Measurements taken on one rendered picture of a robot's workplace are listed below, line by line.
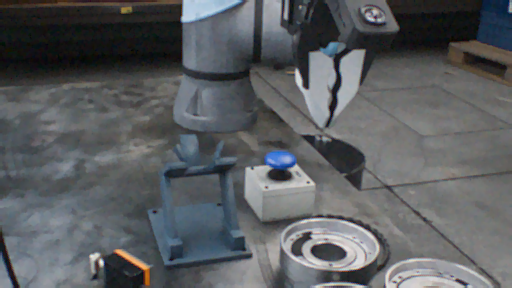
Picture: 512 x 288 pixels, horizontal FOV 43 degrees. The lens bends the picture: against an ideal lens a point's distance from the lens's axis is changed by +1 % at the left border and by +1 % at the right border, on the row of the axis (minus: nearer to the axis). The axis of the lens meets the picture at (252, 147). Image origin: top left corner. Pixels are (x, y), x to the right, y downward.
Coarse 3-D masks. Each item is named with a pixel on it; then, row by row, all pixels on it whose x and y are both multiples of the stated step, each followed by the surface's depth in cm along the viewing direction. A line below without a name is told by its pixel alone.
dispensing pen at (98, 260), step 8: (96, 256) 68; (104, 256) 68; (112, 256) 65; (120, 256) 65; (96, 264) 68; (104, 264) 65; (112, 264) 64; (120, 264) 64; (128, 264) 64; (96, 272) 69; (104, 272) 65; (112, 272) 64; (120, 272) 63; (128, 272) 63; (136, 272) 63; (144, 272) 63; (104, 280) 66; (112, 280) 65; (120, 280) 64; (128, 280) 62; (136, 280) 63; (144, 280) 64
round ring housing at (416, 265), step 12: (396, 264) 66; (408, 264) 67; (420, 264) 67; (432, 264) 67; (444, 264) 67; (456, 264) 66; (396, 276) 66; (408, 276) 66; (444, 276) 66; (456, 276) 66; (468, 276) 66; (480, 276) 65
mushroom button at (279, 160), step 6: (270, 156) 82; (276, 156) 82; (282, 156) 82; (288, 156) 82; (294, 156) 82; (270, 162) 81; (276, 162) 81; (282, 162) 81; (288, 162) 81; (294, 162) 81; (276, 168) 81; (282, 168) 81; (288, 168) 81; (282, 174) 83
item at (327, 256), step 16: (304, 224) 73; (320, 224) 74; (336, 224) 74; (352, 224) 73; (288, 240) 72; (320, 240) 72; (336, 240) 72; (352, 240) 73; (368, 240) 71; (288, 256) 67; (304, 256) 69; (320, 256) 72; (336, 256) 72; (352, 256) 69; (368, 256) 69; (288, 272) 68; (304, 272) 66; (320, 272) 65; (336, 272) 65; (352, 272) 65; (368, 272) 66
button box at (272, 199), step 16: (256, 176) 83; (272, 176) 82; (288, 176) 82; (304, 176) 83; (256, 192) 82; (272, 192) 80; (288, 192) 80; (304, 192) 81; (256, 208) 82; (272, 208) 81; (288, 208) 81; (304, 208) 82
